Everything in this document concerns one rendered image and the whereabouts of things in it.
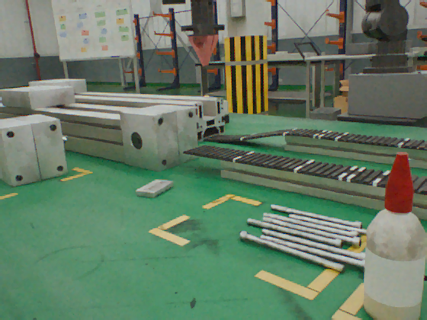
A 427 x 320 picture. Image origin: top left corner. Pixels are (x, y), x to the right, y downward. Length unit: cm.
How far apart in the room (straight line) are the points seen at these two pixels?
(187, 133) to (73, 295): 40
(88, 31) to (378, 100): 603
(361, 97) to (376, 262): 86
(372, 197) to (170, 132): 34
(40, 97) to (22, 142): 32
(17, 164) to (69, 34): 644
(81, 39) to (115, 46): 65
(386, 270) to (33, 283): 29
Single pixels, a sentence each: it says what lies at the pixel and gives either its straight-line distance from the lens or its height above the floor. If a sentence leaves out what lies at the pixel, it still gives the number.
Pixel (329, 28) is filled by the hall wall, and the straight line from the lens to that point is 909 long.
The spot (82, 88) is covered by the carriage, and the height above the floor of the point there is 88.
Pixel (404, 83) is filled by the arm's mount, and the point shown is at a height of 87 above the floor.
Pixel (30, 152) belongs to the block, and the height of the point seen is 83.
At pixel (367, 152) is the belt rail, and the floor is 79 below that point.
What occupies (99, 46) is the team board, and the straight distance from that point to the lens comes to 670.
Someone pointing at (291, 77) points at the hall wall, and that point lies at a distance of 953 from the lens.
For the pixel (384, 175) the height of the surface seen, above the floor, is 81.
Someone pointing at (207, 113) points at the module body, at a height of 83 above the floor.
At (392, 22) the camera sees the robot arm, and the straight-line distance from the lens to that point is 112.
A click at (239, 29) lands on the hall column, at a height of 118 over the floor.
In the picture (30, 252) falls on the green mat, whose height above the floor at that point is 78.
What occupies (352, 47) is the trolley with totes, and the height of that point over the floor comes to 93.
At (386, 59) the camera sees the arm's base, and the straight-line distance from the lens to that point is 113.
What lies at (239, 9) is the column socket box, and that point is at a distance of 415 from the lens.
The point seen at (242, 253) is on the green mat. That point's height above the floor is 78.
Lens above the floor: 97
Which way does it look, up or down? 15 degrees down
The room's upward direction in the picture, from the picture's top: 3 degrees counter-clockwise
